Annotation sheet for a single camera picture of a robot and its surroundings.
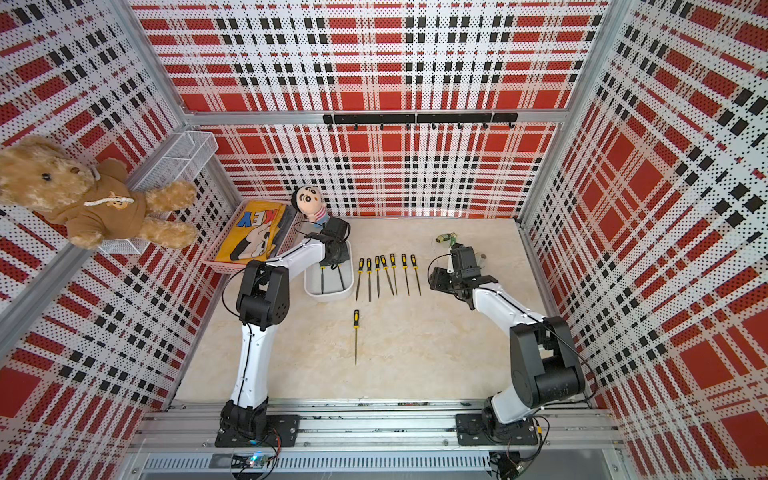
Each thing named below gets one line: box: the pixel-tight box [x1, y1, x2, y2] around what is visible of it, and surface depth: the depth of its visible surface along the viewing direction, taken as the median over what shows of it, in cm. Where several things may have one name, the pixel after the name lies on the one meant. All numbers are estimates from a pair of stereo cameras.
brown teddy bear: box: [0, 136, 198, 250], surface depth 54 cm
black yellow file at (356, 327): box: [353, 309, 361, 366], surface depth 95 cm
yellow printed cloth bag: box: [216, 200, 286, 261], surface depth 109 cm
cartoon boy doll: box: [291, 185, 330, 230], surface depth 113 cm
